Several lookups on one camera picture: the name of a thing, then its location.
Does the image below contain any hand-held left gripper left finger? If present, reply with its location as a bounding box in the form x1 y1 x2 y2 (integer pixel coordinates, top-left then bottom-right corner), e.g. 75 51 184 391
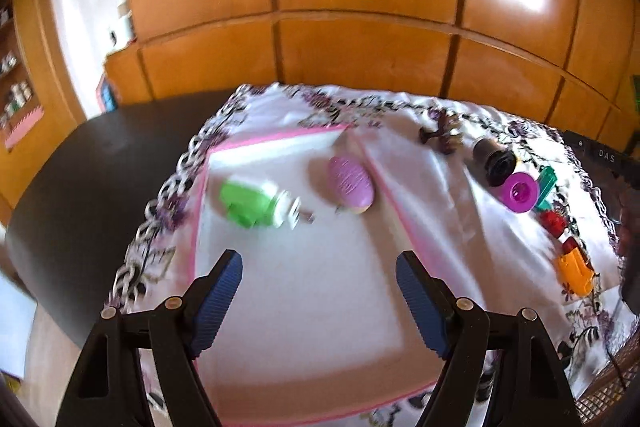
55 249 244 427

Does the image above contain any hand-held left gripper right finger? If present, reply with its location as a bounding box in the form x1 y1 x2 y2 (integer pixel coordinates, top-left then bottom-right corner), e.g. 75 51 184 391
396 251 583 427

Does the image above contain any pink-edged white tray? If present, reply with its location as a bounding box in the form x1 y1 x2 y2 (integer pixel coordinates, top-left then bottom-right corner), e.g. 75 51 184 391
187 124 441 423

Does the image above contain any red puzzle piece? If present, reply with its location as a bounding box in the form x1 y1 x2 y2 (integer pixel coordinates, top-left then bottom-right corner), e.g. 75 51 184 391
539 209 568 239

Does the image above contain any orange toy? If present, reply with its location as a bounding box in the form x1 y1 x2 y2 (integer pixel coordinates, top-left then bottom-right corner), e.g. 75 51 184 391
556 237 596 298

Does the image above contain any floral embroidered white tablecloth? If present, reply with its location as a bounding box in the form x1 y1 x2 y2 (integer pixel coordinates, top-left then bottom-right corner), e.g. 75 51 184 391
102 82 628 427

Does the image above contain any green and white toy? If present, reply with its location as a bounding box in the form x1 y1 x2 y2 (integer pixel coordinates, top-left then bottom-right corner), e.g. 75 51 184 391
220 179 316 230

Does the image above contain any purple oval brush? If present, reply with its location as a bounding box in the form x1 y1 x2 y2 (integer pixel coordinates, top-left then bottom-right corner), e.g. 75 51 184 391
326 155 375 214

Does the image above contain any black thread spool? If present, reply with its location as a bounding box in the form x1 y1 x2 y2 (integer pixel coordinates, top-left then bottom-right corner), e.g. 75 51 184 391
472 136 518 188

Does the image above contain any teal plastic piece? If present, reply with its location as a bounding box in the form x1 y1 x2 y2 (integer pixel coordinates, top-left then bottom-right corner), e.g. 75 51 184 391
532 166 558 212

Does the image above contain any woven wicker chair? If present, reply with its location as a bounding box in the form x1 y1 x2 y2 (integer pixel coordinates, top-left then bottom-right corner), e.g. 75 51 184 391
575 357 640 427

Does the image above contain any black device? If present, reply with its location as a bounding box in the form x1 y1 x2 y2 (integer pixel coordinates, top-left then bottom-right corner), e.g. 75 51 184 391
562 129 631 172

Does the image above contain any pink and blue box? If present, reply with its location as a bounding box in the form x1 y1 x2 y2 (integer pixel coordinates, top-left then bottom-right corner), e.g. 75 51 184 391
97 74 118 112

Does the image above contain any magenta plastic ring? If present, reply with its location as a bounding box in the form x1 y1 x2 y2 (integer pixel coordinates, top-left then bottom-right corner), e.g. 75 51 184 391
501 173 541 212

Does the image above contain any wooden wall shelf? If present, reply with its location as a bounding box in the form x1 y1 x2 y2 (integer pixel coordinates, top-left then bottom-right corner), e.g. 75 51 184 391
0 2 46 152

